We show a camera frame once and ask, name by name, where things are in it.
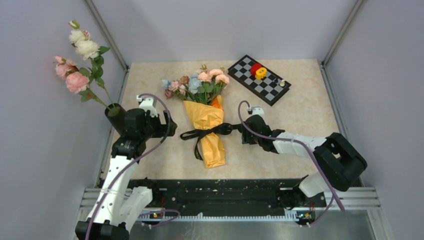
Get black ribbon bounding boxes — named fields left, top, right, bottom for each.
left=179, top=122, right=242, bottom=161

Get orange paper flower bouquet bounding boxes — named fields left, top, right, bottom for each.
left=161, top=64, right=230, bottom=168

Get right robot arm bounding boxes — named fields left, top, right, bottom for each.
left=240, top=114, right=368, bottom=206

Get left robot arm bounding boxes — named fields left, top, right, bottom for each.
left=75, top=107, right=177, bottom=240

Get black cylindrical vase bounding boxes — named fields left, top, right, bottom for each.
left=104, top=103, right=127, bottom=135

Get black white chessboard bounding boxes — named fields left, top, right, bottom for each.
left=227, top=54, right=292, bottom=106

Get red round toy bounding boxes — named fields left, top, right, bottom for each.
left=249, top=63, right=262, bottom=76

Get pink and white flower stems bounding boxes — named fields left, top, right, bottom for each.
left=53, top=19, right=117, bottom=112

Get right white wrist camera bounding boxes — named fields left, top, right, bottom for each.
left=247, top=106, right=265, bottom=116

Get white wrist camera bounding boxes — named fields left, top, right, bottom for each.
left=247, top=106, right=265, bottom=116
left=136, top=96, right=159, bottom=118

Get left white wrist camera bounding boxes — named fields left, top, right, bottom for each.
left=136, top=96, right=159, bottom=118

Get yellow ring toy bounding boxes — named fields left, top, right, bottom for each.
left=255, top=67, right=268, bottom=80

